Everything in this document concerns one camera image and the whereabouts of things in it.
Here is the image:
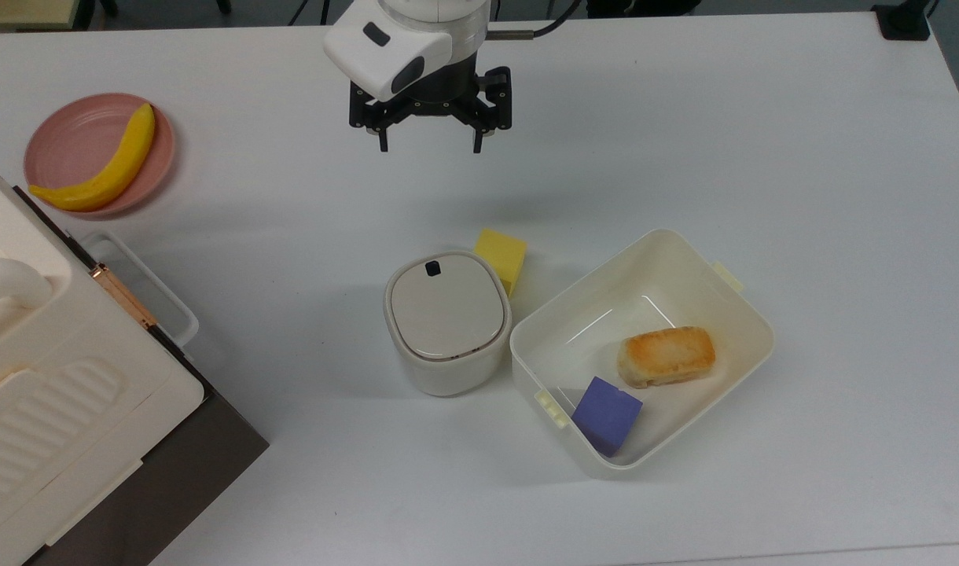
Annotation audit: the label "purple cube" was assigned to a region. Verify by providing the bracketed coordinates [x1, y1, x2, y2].
[571, 376, 644, 458]

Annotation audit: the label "clear plastic tray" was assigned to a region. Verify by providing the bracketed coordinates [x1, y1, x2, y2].
[77, 230, 200, 351]

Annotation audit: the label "yellow sponge cube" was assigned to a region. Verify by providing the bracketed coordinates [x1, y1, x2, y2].
[472, 228, 528, 297]

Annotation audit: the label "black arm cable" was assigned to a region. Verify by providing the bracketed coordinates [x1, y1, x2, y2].
[487, 0, 584, 39]

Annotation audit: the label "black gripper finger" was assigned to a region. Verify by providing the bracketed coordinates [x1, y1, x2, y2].
[348, 82, 395, 153]
[463, 67, 514, 155]

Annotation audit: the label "white plastic basket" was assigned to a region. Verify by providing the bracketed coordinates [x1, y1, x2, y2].
[509, 228, 776, 480]

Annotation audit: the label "black table clamp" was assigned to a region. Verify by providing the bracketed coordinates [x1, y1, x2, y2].
[871, 0, 938, 42]

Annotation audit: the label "cream and brown appliance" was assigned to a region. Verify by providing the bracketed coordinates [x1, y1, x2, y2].
[0, 157, 270, 566]

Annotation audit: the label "yellow banana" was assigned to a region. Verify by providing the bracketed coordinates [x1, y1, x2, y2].
[28, 103, 156, 212]

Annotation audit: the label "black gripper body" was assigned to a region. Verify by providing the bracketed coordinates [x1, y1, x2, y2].
[365, 50, 490, 120]

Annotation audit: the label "toasted bread roll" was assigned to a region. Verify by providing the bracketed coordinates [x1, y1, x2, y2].
[616, 325, 717, 389]

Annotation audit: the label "yellow wooden table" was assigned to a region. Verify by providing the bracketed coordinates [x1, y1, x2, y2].
[0, 0, 97, 33]

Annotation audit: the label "white lidded trash can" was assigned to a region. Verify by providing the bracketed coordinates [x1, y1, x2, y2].
[383, 251, 513, 397]

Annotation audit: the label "pink round plate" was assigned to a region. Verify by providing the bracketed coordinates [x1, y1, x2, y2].
[23, 93, 176, 218]

